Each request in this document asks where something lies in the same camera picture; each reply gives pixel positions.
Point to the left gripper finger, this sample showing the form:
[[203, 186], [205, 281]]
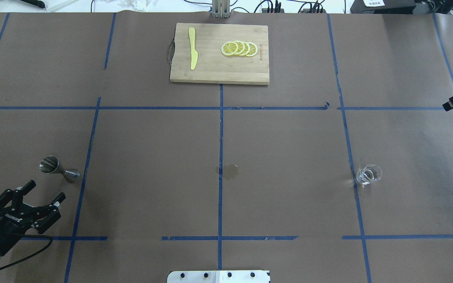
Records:
[[46, 216], [11, 201]]

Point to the steel jigger measuring cup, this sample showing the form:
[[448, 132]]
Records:
[[51, 165]]

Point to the clear glass cup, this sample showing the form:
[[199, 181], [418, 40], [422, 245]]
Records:
[[369, 174]]

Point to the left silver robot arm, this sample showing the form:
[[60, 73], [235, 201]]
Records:
[[31, 233]]

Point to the bamboo cutting board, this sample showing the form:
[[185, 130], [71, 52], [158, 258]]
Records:
[[213, 66]]

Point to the yellow plastic knife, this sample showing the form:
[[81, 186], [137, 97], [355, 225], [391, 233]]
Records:
[[193, 52]]

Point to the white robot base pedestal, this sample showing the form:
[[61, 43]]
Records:
[[220, 276]]

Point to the aluminium frame post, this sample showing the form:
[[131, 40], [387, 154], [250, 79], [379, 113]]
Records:
[[220, 9]]

